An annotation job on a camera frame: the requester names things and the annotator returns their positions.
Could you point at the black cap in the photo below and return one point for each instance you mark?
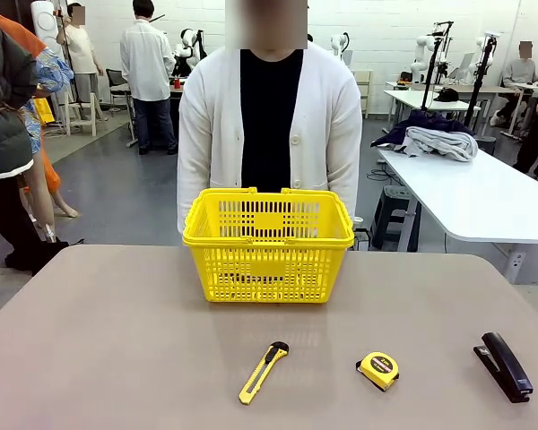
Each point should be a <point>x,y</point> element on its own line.
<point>447,95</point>

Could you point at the blue patterned garment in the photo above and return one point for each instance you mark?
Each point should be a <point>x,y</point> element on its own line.
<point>49,71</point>

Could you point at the dark navy crumpled garment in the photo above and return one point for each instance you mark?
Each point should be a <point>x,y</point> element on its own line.
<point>430,120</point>

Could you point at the grey crumpled garment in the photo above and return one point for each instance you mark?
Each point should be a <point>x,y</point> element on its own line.
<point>444,141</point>

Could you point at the person's left forearm white sleeve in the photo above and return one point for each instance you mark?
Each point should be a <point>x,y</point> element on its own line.
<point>345,174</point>

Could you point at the person in white cardigan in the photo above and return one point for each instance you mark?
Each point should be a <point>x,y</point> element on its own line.
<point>269,112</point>

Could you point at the seated person grey sweater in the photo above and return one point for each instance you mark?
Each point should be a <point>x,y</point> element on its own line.
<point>520,71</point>

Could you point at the person in white t-shirt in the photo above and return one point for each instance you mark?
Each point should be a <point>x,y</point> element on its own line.
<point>80,54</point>

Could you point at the white socket box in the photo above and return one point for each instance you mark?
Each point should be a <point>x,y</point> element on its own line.
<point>518,265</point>

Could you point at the yellow bag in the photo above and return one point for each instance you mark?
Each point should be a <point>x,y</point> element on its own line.
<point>44,111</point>

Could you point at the person's right forearm white sleeve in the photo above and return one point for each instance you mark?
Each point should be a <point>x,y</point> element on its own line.
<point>195,179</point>

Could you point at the yellow tape measure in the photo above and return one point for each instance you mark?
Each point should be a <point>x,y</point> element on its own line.
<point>379,365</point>

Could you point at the white black humanoid robot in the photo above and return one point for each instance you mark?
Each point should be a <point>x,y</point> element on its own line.
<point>187,49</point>

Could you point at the black plastic stool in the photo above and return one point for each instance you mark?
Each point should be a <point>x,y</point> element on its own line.
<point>396,195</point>

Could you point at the yellow plastic shopping basket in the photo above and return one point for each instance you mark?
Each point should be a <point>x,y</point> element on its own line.
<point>269,268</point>

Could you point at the black stapler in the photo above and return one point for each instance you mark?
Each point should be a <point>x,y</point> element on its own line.
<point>504,367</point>

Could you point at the red cup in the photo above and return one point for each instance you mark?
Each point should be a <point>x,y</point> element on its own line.
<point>176,83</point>

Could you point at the person in white shirt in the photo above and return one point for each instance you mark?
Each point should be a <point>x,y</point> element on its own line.
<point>145,62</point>

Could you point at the black office chair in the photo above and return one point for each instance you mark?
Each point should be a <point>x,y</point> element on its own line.
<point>116,80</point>

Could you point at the white column appliance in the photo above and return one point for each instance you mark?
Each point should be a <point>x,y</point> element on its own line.
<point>45,22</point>

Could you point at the yellow utility knife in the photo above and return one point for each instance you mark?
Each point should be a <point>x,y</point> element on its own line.
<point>262,374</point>

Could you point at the black tripod stand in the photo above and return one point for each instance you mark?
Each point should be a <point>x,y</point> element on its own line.
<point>479,85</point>
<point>438,58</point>

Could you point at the small white table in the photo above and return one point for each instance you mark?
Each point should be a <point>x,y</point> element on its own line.
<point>412,98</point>

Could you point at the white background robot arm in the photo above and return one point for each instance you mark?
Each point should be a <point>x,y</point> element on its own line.
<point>419,54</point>

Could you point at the large white table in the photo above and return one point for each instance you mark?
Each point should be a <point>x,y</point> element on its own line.
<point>475,197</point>

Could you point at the small white background robot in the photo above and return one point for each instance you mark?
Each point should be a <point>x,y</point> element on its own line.
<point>338,43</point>

